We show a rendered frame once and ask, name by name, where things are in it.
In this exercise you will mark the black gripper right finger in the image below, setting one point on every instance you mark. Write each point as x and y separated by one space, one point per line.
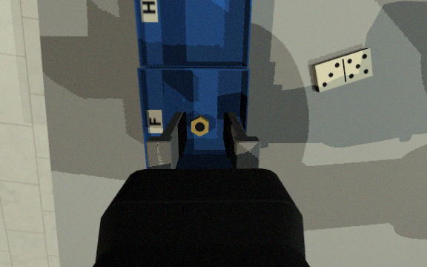
243 150

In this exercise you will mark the brass hex nut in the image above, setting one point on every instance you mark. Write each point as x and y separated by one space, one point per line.
199 125

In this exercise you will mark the blue bin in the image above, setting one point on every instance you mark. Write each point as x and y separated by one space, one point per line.
212 37

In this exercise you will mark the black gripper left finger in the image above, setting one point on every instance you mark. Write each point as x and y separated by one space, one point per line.
164 151

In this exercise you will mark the cream domino tile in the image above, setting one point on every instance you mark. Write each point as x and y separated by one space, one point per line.
342 70

